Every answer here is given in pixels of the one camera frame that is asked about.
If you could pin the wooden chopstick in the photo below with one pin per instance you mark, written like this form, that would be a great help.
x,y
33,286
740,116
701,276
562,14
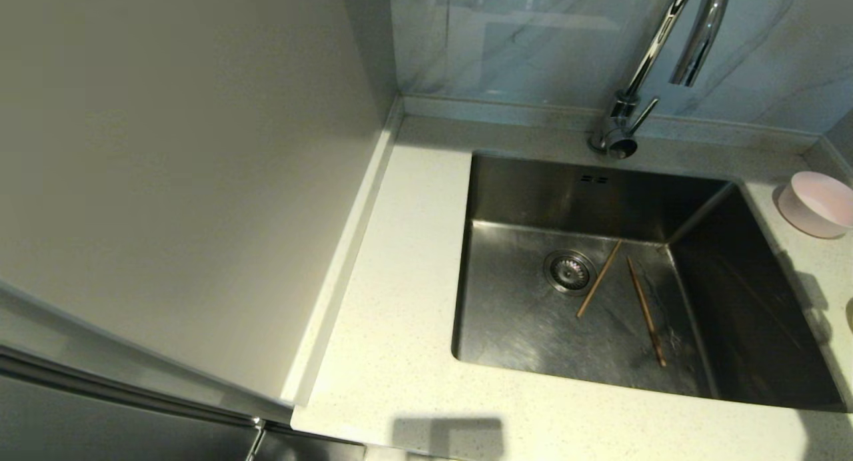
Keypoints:
x,y
646,312
599,279

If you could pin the chrome gooseneck faucet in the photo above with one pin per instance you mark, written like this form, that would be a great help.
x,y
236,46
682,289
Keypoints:
x,y
620,128

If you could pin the pink plastic bowl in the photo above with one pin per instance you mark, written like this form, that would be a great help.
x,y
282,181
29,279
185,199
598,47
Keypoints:
x,y
818,204

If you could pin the yellow plastic bowl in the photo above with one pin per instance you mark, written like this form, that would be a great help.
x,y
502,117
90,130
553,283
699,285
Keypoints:
x,y
850,314

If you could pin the metal sink drain strainer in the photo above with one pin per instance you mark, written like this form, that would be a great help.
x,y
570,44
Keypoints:
x,y
570,272

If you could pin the stainless steel sink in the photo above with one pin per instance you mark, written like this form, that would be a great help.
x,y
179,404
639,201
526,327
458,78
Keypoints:
x,y
533,341

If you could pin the grey tall cabinet door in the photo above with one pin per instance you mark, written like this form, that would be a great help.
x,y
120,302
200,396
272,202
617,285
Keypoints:
x,y
100,428

